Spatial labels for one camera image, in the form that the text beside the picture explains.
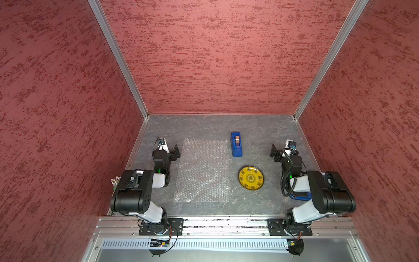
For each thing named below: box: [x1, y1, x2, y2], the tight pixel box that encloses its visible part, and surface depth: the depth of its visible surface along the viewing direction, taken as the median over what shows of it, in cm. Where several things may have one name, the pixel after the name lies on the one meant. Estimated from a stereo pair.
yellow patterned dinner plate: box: [237, 164, 265, 191], surface depth 91 cm
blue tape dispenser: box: [230, 132, 243, 158], surface depth 101 cm
